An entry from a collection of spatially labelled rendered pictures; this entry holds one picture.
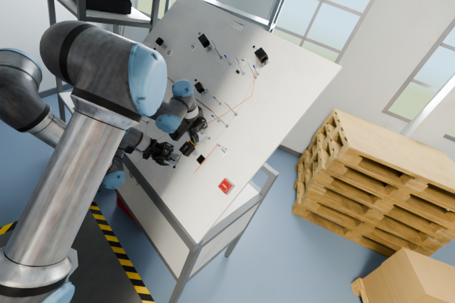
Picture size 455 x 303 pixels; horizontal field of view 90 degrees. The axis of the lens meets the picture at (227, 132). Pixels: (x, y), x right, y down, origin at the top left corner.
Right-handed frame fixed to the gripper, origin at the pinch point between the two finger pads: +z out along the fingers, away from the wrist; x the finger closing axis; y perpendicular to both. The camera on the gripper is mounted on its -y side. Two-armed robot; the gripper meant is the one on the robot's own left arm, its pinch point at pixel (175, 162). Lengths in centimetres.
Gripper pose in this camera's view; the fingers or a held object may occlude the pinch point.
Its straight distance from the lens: 117.4
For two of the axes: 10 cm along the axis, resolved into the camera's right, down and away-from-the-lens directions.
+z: 5.6, 4.7, 6.8
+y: 8.2, -1.9, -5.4
